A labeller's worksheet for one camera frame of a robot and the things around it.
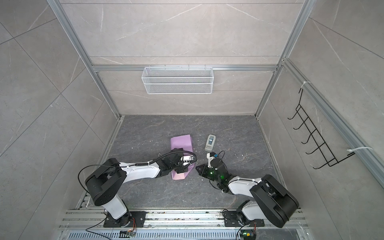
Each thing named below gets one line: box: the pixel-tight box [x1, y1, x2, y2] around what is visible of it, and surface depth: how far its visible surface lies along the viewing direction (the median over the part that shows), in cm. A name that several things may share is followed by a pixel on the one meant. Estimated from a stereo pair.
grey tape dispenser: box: [204, 134, 216, 153], surface depth 101 cm
